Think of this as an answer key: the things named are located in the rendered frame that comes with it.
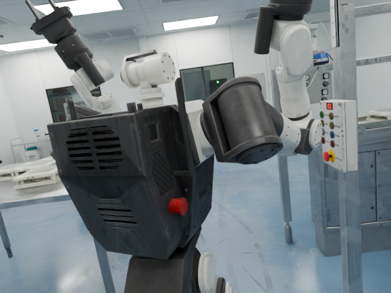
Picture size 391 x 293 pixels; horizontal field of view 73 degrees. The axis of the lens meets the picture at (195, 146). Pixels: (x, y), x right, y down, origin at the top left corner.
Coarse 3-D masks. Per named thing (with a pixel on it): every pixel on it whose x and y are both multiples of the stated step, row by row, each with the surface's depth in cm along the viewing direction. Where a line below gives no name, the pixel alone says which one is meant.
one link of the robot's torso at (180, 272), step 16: (192, 240) 63; (176, 256) 57; (192, 256) 61; (128, 272) 57; (144, 272) 56; (160, 272) 55; (176, 272) 55; (128, 288) 55; (144, 288) 54; (160, 288) 54; (176, 288) 53
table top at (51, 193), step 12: (12, 180) 189; (60, 180) 169; (0, 192) 160; (12, 192) 156; (24, 192) 153; (36, 192) 149; (48, 192) 146; (60, 192) 143; (0, 204) 140; (12, 204) 140; (24, 204) 140; (36, 204) 140
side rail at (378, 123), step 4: (384, 120) 172; (388, 120) 172; (360, 124) 173; (364, 124) 173; (368, 124) 173; (372, 124) 173; (376, 124) 173; (380, 124) 173; (384, 124) 173; (388, 124) 173
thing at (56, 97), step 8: (56, 88) 658; (64, 88) 659; (72, 88) 660; (96, 88) 664; (48, 96) 660; (56, 96) 661; (64, 96) 662; (72, 96) 664; (96, 96) 667; (56, 104) 665; (56, 112) 668; (64, 112) 669; (56, 120) 672; (64, 120) 673
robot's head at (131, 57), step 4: (140, 52) 62; (144, 52) 61; (148, 52) 61; (152, 52) 60; (156, 52) 61; (128, 56) 63; (132, 56) 63; (136, 56) 62; (140, 56) 62; (144, 56) 62; (124, 60) 63; (128, 60) 64; (132, 60) 64; (120, 72) 62; (120, 76) 62; (124, 80) 61
